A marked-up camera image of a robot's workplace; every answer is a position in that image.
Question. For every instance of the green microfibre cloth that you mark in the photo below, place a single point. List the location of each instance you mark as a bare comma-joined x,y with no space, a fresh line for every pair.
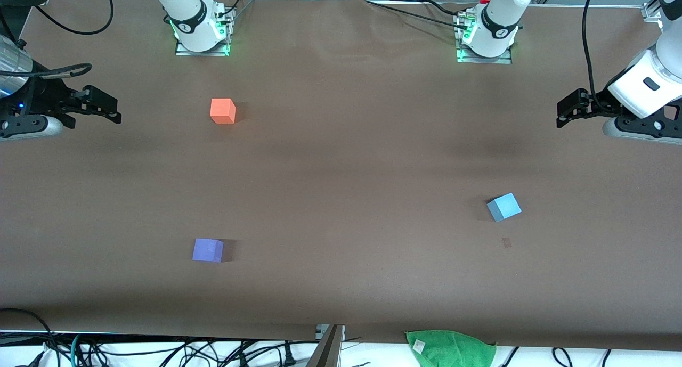
453,350

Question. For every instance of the black power plug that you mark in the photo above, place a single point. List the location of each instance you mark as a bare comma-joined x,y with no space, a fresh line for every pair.
290,355

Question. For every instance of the orange foam block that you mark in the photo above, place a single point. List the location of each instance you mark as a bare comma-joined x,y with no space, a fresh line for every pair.
222,111

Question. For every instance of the light blue foam block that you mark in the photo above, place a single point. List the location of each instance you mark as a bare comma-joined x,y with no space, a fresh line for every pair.
505,207

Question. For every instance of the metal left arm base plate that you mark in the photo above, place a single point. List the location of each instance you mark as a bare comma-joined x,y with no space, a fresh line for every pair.
506,59

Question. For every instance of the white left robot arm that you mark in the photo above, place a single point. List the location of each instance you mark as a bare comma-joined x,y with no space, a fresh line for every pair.
498,26

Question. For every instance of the aluminium corner bracket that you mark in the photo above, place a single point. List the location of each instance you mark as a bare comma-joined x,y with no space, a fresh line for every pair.
651,11

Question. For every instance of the white cloth label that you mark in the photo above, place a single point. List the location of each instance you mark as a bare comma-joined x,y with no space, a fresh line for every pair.
419,346

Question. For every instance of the grey metal bracket post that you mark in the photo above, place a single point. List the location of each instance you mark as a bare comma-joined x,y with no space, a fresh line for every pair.
327,351

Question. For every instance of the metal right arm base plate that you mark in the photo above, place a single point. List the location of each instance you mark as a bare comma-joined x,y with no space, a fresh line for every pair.
224,43

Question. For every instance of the purple foam block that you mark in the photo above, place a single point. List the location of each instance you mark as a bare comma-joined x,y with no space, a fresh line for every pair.
207,250

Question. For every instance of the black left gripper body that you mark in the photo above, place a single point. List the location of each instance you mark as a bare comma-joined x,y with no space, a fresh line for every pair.
598,104

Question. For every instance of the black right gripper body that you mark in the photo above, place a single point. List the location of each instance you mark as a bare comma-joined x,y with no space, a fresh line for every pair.
47,98

